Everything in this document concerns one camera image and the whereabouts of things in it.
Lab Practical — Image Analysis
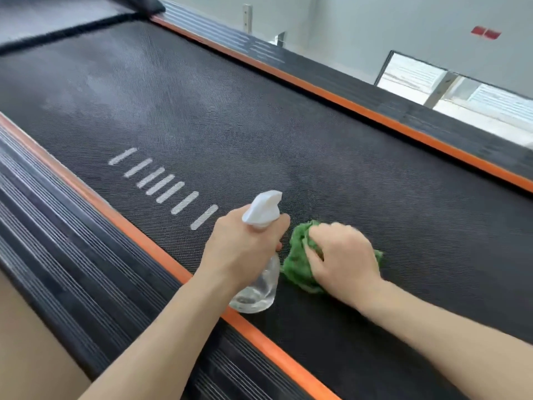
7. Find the person's right forearm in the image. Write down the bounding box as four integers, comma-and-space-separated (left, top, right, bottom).
358, 278, 533, 400

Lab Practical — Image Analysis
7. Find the person's right hand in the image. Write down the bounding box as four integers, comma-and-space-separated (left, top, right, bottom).
303, 222, 384, 313

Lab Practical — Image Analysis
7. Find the black-framed low window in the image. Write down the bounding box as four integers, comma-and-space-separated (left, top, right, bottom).
373, 49, 533, 140

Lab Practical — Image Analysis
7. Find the green cloth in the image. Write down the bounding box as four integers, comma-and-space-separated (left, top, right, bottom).
281, 219, 385, 296

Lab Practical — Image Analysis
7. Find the grey metal post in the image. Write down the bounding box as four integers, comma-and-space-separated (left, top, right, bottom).
423, 72, 459, 109

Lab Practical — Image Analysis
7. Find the clear spray bottle white trigger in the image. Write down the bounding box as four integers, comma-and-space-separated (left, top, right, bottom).
228, 190, 284, 314

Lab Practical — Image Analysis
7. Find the grey metal bracket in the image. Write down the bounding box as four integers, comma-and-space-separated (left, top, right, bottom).
242, 3, 287, 47

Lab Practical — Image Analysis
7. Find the person's left forearm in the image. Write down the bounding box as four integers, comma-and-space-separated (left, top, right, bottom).
79, 266, 240, 400

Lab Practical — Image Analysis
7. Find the person's left hand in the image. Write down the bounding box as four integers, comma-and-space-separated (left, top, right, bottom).
195, 203, 291, 292

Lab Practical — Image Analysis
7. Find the red wall sign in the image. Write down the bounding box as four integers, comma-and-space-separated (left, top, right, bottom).
470, 25, 502, 39

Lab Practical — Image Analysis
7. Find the black orange-striped treadmill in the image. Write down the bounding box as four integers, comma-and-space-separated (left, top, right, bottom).
0, 0, 533, 400

